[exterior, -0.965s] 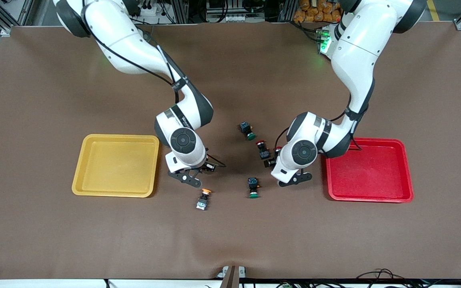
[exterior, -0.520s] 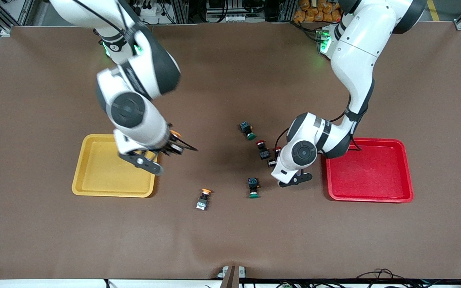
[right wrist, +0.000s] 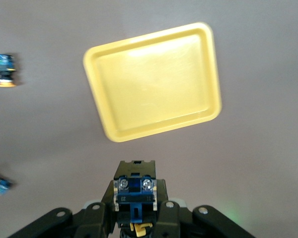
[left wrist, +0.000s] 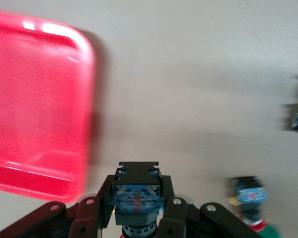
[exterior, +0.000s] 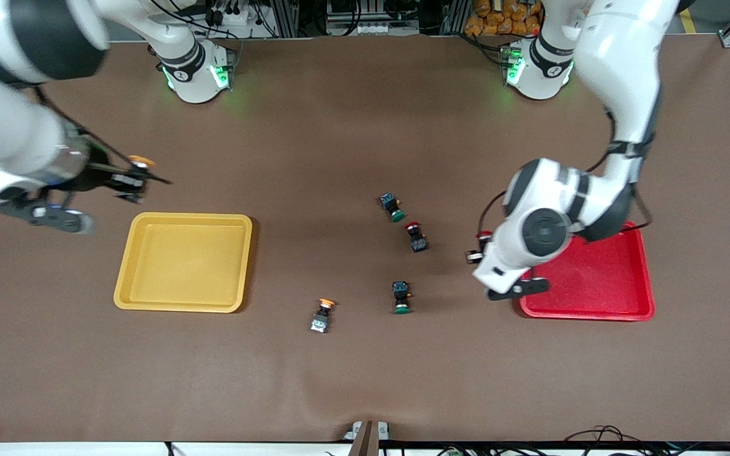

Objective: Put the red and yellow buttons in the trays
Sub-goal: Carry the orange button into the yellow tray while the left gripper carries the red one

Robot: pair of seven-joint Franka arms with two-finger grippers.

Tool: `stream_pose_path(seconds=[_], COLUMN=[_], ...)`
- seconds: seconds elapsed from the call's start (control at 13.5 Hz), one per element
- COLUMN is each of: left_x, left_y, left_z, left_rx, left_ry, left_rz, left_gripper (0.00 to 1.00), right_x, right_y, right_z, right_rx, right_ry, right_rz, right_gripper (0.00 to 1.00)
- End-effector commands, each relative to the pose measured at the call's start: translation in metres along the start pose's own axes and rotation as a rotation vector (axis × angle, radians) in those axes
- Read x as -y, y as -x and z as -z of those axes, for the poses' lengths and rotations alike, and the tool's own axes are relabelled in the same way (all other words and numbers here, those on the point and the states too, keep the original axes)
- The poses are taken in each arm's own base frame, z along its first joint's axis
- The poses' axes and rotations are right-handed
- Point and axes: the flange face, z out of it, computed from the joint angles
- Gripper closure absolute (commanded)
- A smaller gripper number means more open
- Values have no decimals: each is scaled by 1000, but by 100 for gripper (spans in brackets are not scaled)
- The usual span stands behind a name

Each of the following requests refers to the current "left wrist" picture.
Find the red plastic tray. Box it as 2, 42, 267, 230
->
0, 7, 98, 205

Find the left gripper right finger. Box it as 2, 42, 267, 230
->
156, 175, 264, 238

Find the red push button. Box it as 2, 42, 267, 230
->
227, 176, 269, 230
111, 161, 164, 238

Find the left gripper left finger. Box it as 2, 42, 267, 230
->
0, 175, 116, 238

